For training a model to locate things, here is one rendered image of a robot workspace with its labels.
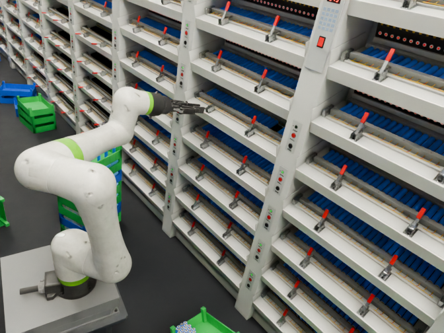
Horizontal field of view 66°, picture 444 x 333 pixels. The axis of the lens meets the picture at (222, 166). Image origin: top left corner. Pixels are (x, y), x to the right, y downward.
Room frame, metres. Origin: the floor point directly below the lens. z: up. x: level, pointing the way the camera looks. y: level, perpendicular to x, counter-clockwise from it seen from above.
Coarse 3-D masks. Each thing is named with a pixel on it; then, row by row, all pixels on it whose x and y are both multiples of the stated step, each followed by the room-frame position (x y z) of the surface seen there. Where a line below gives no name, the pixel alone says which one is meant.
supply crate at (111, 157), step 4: (116, 148) 1.69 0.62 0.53; (120, 148) 1.66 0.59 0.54; (108, 152) 1.70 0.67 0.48; (116, 152) 1.63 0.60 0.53; (120, 152) 1.66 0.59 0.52; (100, 156) 1.64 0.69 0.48; (108, 156) 1.57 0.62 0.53; (112, 156) 1.60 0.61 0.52; (116, 156) 1.63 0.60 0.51; (120, 156) 1.66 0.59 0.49; (92, 160) 1.58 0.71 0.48; (96, 160) 1.59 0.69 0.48; (100, 160) 1.52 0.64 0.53; (104, 160) 1.55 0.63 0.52; (108, 160) 1.57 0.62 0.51; (112, 160) 1.60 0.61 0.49; (104, 164) 1.54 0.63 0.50; (108, 164) 1.57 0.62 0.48
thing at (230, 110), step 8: (200, 96) 1.62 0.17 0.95; (208, 96) 1.59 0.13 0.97; (216, 104) 1.54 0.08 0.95; (224, 104) 1.52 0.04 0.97; (224, 112) 1.48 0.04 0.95; (232, 112) 1.46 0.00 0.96; (240, 120) 1.41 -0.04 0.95; (248, 120) 1.39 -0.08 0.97; (256, 128) 1.36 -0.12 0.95; (264, 128) 1.33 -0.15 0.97; (272, 136) 1.30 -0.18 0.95; (280, 136) 1.28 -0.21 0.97
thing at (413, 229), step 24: (312, 168) 1.12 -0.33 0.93; (336, 168) 1.09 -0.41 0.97; (360, 168) 1.10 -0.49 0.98; (336, 192) 1.00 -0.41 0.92; (360, 192) 1.00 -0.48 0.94; (384, 192) 0.99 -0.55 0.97; (408, 192) 0.99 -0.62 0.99; (360, 216) 0.94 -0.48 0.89; (384, 216) 0.90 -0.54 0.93; (408, 216) 0.89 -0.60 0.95; (432, 216) 0.91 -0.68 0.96; (408, 240) 0.82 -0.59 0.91; (432, 240) 0.82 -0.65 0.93; (432, 264) 0.77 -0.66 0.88
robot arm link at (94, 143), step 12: (108, 120) 1.17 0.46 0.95; (84, 132) 1.00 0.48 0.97; (96, 132) 1.02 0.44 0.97; (108, 132) 1.06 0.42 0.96; (120, 132) 1.12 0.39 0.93; (132, 132) 1.18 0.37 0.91; (84, 144) 0.91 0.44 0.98; (96, 144) 0.97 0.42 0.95; (108, 144) 1.03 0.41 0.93; (120, 144) 1.12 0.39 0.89; (84, 156) 0.88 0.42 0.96; (96, 156) 0.96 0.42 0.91
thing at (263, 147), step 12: (204, 84) 1.67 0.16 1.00; (192, 96) 1.63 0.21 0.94; (216, 120) 1.44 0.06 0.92; (228, 120) 1.43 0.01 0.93; (228, 132) 1.39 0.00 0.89; (240, 132) 1.34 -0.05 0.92; (252, 144) 1.28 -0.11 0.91; (264, 144) 1.26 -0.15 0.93; (264, 156) 1.24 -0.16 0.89; (276, 156) 1.18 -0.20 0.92
